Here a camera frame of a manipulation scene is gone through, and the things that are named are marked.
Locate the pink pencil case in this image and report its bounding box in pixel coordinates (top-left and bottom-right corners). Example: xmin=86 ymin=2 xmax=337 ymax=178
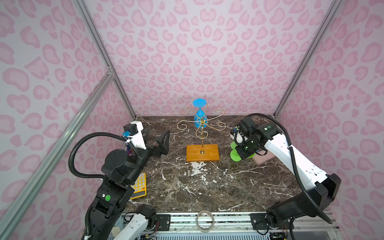
xmin=252 ymin=152 xmax=275 ymax=165

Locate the aluminium front rail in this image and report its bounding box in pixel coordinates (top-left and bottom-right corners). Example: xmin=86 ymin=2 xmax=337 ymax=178
xmin=78 ymin=211 xmax=346 ymax=240

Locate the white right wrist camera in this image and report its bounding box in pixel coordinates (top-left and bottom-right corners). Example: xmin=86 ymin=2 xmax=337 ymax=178
xmin=230 ymin=128 xmax=245 ymax=145

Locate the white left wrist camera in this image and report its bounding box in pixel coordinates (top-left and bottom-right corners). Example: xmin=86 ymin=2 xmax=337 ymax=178
xmin=122 ymin=121 xmax=146 ymax=150

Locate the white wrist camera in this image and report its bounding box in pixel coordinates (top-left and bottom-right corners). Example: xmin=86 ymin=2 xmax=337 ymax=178
xmin=230 ymin=128 xmax=245 ymax=145
xmin=122 ymin=121 xmax=146 ymax=150

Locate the aluminium frame strut left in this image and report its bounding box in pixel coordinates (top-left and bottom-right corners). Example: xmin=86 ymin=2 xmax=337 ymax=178
xmin=1 ymin=73 xmax=115 ymax=240

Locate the gold wire rack wooden base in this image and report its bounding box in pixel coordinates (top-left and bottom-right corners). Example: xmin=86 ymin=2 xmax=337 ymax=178
xmin=177 ymin=106 xmax=227 ymax=163

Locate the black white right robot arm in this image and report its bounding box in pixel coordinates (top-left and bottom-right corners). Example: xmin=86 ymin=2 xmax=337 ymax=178
xmin=231 ymin=114 xmax=342 ymax=228

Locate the blue wine glass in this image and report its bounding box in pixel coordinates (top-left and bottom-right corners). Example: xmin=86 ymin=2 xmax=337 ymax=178
xmin=193 ymin=99 xmax=208 ymax=128

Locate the green wine glass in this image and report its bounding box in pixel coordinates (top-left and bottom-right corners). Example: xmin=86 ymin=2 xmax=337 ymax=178
xmin=230 ymin=142 xmax=237 ymax=150
xmin=230 ymin=150 xmax=242 ymax=162

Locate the yellow calculator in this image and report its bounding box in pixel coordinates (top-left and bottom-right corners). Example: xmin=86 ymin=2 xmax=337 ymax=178
xmin=131 ymin=173 xmax=147 ymax=200

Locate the clear tape roll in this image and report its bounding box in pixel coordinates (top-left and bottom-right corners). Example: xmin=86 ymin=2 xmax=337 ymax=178
xmin=195 ymin=210 xmax=215 ymax=233

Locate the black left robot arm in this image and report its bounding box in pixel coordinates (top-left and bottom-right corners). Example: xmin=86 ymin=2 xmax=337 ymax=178
xmin=78 ymin=131 xmax=170 ymax=240

